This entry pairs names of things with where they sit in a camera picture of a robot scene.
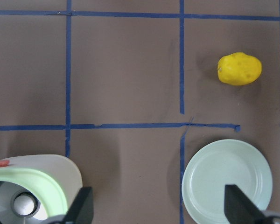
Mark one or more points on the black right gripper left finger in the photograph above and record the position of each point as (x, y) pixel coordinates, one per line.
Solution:
(82, 209)

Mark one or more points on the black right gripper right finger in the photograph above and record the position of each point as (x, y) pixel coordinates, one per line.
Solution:
(238, 208)

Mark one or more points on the white rice cooker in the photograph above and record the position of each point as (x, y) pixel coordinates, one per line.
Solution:
(36, 187)

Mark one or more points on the yellow toy lemon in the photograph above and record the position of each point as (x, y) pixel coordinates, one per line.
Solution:
(238, 69)

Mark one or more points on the near light green plate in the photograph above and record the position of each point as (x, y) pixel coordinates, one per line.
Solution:
(218, 164)

